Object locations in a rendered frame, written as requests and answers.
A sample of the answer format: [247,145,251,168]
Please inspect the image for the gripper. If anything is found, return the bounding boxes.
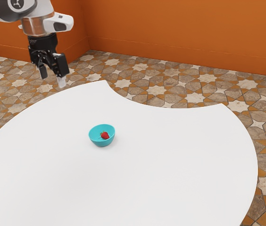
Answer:
[27,33,70,89]

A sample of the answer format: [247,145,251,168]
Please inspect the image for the teal bowl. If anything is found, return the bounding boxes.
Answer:
[88,123,116,148]

